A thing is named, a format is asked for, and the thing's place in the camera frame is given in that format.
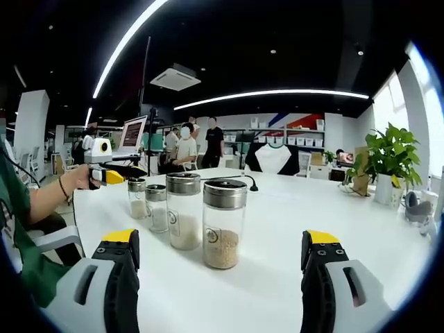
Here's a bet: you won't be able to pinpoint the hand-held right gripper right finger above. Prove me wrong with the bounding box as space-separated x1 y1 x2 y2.
300 229 395 333

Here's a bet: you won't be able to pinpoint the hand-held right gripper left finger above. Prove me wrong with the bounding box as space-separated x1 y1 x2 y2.
43 228 142 333

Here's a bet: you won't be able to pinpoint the small seasoning bottle beige powder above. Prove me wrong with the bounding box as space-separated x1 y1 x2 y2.
127 178 148 221

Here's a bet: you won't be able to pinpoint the small seasoning bottle white powder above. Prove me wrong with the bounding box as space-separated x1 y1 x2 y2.
144 184 170 234

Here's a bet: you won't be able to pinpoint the tall seasoning bottle pale powder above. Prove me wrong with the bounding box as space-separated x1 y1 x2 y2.
165 172 203 252

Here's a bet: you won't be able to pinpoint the tall seasoning bottle brown granules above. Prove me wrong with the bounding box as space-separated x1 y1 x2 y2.
202 179 249 271

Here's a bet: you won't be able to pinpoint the person's left hand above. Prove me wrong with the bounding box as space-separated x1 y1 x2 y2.
70 163 92 191

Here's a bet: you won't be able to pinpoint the white standing desk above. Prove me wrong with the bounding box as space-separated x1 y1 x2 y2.
110 152 147 178

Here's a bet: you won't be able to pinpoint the teal partition panel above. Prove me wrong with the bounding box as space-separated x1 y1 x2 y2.
142 133 165 154

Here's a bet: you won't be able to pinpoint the open laptop dark screen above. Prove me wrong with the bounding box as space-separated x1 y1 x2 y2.
110 114 148 157

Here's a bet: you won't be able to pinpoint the grey office chair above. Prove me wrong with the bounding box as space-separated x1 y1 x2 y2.
27 225 86 258

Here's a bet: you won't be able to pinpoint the black tripod stand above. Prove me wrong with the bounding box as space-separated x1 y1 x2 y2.
138 35 159 178

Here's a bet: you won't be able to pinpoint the ceiling air conditioner cassette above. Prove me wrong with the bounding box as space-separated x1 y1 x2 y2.
149 62 203 92

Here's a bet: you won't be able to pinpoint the long curved ceiling light strip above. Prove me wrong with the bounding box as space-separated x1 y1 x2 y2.
92 0 168 99

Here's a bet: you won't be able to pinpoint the white drawer unit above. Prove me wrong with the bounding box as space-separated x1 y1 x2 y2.
297 152 311 178

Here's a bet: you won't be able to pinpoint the white handheld controller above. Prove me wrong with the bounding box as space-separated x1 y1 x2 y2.
419 218 439 241

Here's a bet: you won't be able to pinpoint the grey headset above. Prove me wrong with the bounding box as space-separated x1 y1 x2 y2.
403 190 434 224

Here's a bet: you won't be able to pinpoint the white round tub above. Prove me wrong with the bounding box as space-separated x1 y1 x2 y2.
420 189 439 210

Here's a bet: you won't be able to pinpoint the green potted plant white pot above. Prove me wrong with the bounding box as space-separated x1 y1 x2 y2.
346 121 424 206

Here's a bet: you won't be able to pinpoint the long straight ceiling light strip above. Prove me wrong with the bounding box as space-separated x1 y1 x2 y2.
173 89 370 112

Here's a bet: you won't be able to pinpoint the narrow window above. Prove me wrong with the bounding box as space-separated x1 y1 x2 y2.
373 70 411 140

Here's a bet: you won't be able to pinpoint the wide window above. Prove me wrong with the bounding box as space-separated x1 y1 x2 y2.
405 41 444 182

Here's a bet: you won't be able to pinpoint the dark beaded bracelet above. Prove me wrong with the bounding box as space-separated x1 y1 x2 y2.
58 176 73 206

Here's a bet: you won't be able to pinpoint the black table cable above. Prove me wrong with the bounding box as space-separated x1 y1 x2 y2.
200 173 260 193

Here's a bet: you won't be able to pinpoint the wall shelf with white bins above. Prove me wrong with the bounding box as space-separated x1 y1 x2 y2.
221 115 327 148

